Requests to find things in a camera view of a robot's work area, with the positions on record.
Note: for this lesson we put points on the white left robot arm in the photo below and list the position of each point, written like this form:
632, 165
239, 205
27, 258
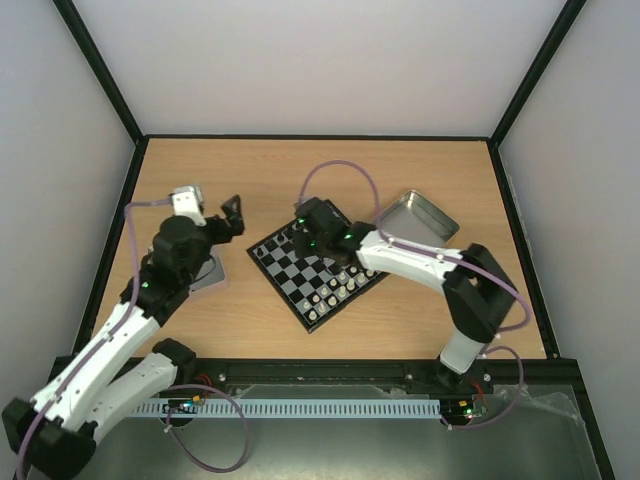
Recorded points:
58, 430

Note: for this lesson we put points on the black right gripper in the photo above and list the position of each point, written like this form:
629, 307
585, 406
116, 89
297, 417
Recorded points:
304, 242

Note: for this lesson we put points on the empty gold metal tin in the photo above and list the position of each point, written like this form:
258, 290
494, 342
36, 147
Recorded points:
413, 217

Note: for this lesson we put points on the light blue slotted cable duct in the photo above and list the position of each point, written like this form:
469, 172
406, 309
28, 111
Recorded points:
292, 409

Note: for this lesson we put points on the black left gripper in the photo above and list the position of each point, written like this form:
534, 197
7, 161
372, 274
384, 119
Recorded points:
236, 222

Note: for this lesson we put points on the pink tin with black pieces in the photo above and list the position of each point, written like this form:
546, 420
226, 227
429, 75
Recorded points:
211, 278

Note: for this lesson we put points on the black and silver chessboard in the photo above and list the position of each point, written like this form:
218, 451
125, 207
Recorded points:
297, 280

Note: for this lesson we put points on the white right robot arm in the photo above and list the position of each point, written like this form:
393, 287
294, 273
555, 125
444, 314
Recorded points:
477, 291

